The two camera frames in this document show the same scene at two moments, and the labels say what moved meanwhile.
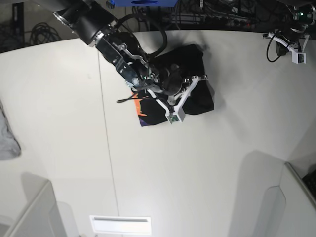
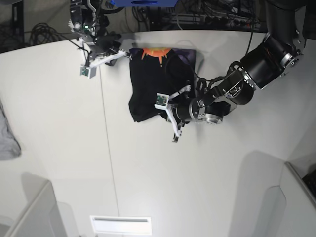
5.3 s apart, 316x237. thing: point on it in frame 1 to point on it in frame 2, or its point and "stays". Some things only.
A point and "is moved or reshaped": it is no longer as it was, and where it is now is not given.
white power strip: x=203 y=19 stays
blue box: x=144 y=3 stays
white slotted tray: x=121 y=224 stays
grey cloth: x=9 y=147 stays
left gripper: x=175 y=88 to x=104 y=46
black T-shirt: x=184 y=80 is moved or reshaped
